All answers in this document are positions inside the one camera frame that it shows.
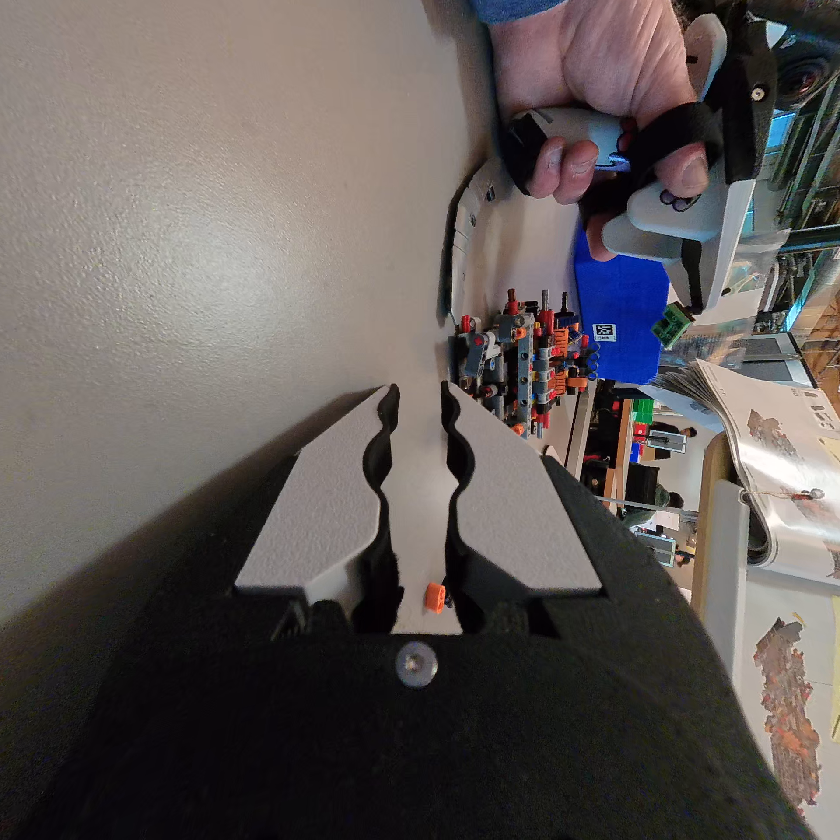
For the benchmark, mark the person's left hand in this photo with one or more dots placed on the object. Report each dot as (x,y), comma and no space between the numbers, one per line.
(590,59)

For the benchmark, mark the lego instruction booklet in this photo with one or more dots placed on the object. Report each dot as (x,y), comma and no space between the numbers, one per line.
(781,446)

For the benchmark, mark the small orange lego piece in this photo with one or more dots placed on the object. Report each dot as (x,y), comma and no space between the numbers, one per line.
(433,597)

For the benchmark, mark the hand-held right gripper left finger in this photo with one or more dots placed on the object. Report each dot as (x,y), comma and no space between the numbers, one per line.
(321,512)

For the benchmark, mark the small green connector block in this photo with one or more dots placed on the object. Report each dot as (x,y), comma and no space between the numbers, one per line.
(670,325)

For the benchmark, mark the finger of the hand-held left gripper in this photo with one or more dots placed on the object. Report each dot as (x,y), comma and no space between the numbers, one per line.
(732,243)

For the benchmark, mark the black lego vehicle assembly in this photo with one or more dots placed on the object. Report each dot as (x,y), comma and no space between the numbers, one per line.
(525,367)

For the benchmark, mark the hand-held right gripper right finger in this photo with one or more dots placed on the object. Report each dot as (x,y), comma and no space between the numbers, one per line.
(518,518)

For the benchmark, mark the blue plastic bin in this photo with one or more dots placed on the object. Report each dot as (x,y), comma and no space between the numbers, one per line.
(623,295)

